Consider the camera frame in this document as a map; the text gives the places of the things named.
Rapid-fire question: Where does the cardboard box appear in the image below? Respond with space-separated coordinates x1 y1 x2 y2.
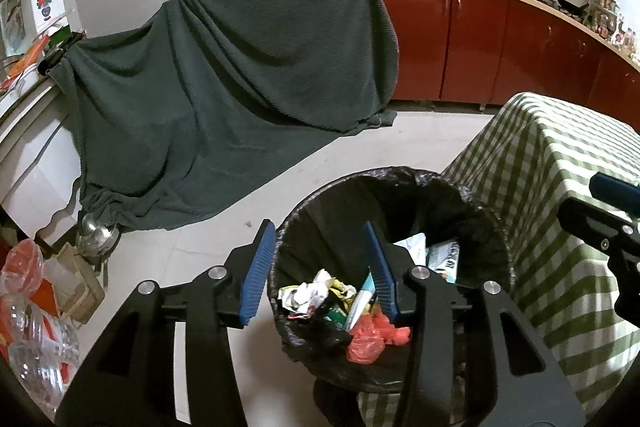
42 242 106 326

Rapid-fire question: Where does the white paper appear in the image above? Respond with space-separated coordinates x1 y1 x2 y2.
277 269 334 319

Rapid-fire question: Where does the row of condiment jars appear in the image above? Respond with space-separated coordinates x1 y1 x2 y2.
587 0 640 64

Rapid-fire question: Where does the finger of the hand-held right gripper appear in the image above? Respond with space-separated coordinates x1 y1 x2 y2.
589 173 640 210
557 198 637 254

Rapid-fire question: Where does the white plastic wrapper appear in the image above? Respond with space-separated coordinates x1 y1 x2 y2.
395 233 427 265

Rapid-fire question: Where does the black-lined trash bin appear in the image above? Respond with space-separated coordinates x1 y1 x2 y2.
267 167 516 395

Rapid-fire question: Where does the teal toothpaste tube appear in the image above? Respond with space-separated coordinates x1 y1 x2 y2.
342 272 379 332

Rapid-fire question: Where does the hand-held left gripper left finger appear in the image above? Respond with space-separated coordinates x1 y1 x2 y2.
55 220 277 427

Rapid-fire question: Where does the white blue printed packet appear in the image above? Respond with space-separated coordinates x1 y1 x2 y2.
426 239 461 284

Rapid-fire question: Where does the white side cabinet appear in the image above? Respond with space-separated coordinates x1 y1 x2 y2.
0 72 84 244

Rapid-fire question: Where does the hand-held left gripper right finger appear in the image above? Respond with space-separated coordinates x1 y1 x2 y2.
363 221 587 427

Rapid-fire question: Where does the red kitchen cabinet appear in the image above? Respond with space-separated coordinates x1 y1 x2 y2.
369 0 640 120

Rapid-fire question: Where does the red plastic bag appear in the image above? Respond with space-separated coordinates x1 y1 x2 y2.
346 309 412 364

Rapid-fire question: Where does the dark green cloth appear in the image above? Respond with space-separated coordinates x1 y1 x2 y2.
50 0 400 233

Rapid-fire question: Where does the green checked tablecloth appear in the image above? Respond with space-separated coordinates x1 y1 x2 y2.
357 92 640 427

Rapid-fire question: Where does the black wok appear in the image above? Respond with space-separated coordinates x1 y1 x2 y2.
556 0 592 16

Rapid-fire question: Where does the pile of clear plastic bags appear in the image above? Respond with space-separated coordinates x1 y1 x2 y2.
0 239 82 410

